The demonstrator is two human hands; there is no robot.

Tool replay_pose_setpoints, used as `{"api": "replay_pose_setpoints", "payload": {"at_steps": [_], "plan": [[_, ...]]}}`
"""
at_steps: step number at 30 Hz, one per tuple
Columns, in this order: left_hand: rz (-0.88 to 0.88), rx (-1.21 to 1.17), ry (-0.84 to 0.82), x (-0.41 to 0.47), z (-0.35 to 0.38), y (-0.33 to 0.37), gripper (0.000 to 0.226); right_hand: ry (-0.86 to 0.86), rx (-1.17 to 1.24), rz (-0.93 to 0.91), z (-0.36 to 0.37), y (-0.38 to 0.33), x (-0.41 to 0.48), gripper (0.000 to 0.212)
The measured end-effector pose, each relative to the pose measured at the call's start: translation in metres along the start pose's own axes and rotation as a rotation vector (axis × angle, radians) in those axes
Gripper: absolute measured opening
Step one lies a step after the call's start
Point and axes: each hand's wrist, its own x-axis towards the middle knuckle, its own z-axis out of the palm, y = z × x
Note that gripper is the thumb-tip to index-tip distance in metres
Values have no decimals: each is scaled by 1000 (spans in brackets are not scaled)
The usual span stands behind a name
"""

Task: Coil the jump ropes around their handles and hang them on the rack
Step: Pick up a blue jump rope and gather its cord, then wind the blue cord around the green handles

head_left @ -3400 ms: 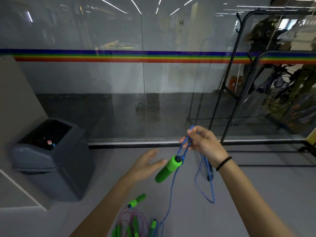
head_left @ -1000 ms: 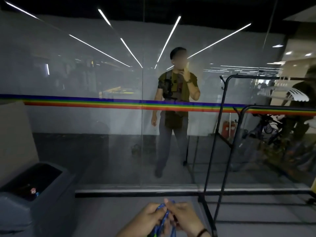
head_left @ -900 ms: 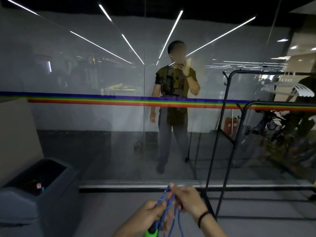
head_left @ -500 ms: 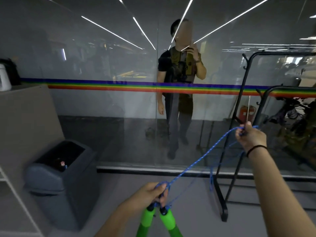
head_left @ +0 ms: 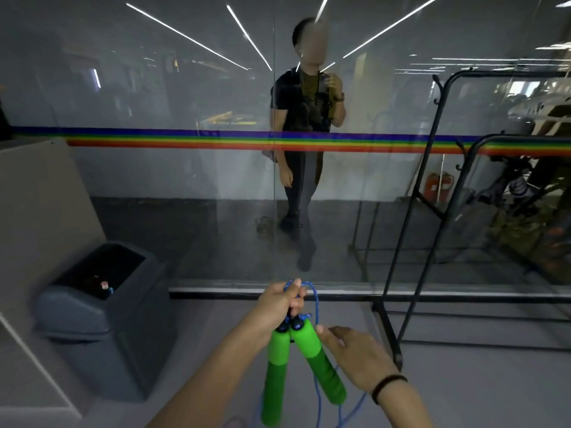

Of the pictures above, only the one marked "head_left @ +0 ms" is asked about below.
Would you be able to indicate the person's left hand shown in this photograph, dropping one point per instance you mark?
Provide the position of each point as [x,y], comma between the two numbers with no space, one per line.
[272,307]

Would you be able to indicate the person's right hand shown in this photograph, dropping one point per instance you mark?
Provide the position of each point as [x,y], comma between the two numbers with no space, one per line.
[361,356]

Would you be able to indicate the person's left thumb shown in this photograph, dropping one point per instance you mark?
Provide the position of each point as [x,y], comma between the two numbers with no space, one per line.
[298,303]

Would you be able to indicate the person's right thumb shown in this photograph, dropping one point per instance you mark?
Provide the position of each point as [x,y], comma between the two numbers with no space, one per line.
[325,336]

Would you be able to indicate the person's left forearm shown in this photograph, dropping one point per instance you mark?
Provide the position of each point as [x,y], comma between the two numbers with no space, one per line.
[214,374]

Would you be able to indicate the person's right forearm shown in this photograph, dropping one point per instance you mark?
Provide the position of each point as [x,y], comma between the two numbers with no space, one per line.
[403,407]

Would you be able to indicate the black metal clothes rack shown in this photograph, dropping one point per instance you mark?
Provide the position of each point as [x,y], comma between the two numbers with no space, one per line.
[392,335]

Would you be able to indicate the black wristband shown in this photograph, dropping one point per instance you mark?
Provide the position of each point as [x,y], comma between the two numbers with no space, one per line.
[387,382]

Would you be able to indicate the red fire extinguisher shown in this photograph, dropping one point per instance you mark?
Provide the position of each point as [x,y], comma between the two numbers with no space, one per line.
[435,187]

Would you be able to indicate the grey swing-lid trash bin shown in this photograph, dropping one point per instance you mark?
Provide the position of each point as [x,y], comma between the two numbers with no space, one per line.
[111,352]

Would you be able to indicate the small colourful trash item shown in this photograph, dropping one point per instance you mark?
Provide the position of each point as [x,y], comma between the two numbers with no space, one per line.
[105,287]

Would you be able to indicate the dark machine behind glass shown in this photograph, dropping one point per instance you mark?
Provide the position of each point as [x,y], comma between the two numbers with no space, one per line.
[513,188]

